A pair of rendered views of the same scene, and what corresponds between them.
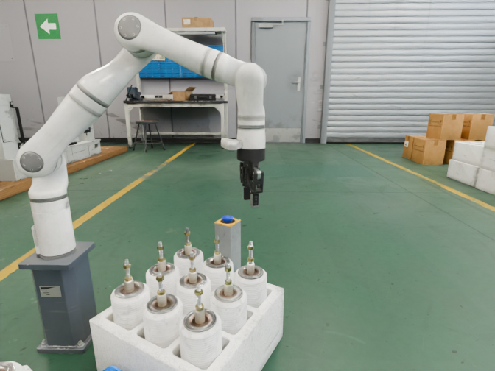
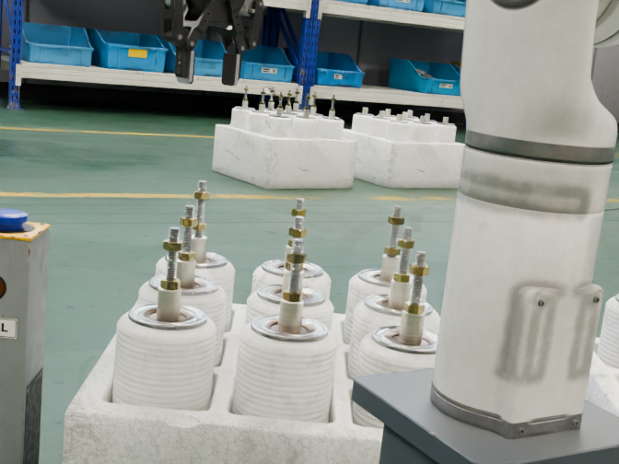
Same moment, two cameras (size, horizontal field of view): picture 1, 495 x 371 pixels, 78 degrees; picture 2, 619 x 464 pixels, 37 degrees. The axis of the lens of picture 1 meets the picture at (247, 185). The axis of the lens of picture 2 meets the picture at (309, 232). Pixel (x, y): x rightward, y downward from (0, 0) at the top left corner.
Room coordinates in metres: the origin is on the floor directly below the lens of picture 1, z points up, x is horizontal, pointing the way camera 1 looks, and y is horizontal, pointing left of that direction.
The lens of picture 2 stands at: (1.25, 0.99, 0.53)
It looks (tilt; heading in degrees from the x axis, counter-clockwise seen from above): 12 degrees down; 239
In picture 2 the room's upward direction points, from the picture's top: 6 degrees clockwise
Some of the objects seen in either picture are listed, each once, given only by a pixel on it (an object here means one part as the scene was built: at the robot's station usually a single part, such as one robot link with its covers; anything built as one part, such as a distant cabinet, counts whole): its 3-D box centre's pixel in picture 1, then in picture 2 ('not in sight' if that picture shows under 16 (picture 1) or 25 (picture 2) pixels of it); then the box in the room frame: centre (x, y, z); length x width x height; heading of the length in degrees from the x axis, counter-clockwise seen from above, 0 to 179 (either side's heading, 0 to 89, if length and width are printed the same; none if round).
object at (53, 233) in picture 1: (54, 225); (517, 283); (0.83, 0.56, 0.39); 0.09 x 0.09 x 0.17; 89
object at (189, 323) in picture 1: (199, 320); (389, 279); (0.59, 0.11, 0.25); 0.08 x 0.08 x 0.01
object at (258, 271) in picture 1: (250, 271); (196, 260); (0.80, -0.01, 0.25); 0.08 x 0.08 x 0.01
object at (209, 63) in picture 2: not in sight; (191, 56); (-1.05, -4.41, 0.36); 0.50 x 0.38 x 0.21; 90
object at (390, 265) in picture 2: (199, 315); (390, 269); (0.59, 0.11, 0.26); 0.02 x 0.02 x 0.03
